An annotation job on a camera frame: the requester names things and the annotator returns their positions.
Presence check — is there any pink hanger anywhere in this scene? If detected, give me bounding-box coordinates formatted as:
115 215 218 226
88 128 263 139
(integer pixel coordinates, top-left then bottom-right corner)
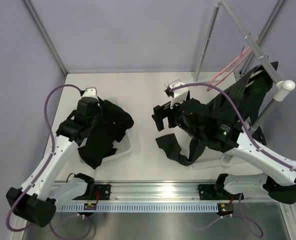
209 46 252 87

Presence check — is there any black shirt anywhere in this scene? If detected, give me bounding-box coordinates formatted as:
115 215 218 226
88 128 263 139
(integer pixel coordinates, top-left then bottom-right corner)
78 99 134 169

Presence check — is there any dark striped shirt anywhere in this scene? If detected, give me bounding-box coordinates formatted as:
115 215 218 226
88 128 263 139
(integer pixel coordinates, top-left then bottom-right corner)
156 65 273 166

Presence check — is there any wooden hanger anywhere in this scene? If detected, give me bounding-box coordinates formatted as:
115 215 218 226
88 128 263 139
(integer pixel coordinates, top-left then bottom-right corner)
246 70 263 88

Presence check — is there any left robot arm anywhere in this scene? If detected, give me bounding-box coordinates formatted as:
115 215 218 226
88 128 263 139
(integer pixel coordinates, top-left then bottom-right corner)
6 96 102 228

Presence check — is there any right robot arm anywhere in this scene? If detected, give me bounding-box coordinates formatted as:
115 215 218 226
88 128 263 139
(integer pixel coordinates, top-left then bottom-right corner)
152 98 296 205

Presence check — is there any clear plastic basket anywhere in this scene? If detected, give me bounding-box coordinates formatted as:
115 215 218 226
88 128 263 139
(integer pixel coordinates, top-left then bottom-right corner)
78 126 131 165

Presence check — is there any metal clothes rack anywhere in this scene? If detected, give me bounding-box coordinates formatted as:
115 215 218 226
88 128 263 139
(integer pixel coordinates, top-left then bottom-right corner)
187 0 296 171

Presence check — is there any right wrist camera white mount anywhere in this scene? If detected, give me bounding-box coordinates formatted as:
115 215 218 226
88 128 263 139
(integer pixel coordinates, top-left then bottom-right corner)
165 79 189 109

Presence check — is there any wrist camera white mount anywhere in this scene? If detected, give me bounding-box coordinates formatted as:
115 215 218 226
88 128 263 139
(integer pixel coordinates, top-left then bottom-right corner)
165 79 189 109
81 87 98 102

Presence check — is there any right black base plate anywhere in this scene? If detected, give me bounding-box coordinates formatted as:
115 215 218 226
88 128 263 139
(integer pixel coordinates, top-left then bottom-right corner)
197 183 240 200

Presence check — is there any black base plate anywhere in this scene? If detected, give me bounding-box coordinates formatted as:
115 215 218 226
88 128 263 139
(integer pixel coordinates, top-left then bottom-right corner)
197 183 240 200
74 184 111 201

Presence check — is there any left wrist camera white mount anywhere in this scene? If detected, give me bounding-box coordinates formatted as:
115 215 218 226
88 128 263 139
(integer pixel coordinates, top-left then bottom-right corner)
81 87 98 102

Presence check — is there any aluminium rail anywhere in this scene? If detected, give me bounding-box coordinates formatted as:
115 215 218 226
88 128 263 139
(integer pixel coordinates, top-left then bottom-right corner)
47 181 291 203

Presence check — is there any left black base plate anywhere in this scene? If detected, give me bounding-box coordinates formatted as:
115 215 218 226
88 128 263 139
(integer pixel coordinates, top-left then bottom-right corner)
74 184 111 201

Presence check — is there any white slotted cable duct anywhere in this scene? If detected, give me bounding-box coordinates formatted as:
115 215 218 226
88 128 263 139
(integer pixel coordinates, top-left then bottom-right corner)
57 202 219 213

